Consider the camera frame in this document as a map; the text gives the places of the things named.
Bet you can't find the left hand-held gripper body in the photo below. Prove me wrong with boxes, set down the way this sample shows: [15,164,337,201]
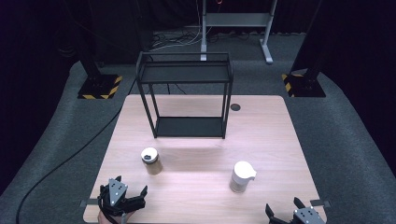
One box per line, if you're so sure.
[98,178,148,217]

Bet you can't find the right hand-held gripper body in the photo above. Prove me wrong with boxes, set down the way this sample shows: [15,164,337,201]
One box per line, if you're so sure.
[270,205,326,224]

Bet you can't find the glass jar with brown powder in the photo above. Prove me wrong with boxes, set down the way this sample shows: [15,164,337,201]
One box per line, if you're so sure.
[140,147,163,176]

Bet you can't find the white lidded spout jar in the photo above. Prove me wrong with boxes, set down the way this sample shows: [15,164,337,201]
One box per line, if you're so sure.
[229,161,258,194]

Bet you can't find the black metal two-tier rack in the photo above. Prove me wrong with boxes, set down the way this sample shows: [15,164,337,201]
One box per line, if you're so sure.
[135,51,234,140]

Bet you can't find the person's left hand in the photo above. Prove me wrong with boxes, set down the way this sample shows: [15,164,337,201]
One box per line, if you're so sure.
[97,210,126,224]

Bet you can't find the black stand base striped corners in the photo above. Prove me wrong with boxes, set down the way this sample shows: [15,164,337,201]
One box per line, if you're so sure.
[77,74,123,101]
[281,73,327,98]

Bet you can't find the grey table edge bracket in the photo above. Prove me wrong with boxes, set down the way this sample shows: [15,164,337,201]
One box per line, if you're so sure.
[309,199,332,208]
[78,199,101,208]

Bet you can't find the long black floor cable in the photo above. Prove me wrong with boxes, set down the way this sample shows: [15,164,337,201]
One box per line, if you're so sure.
[15,78,138,224]

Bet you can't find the bundle of floor cables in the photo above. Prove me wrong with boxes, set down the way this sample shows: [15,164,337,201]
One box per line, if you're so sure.
[148,27,204,52]

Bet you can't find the grey metal desk frame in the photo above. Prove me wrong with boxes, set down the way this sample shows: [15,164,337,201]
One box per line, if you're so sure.
[200,0,278,65]

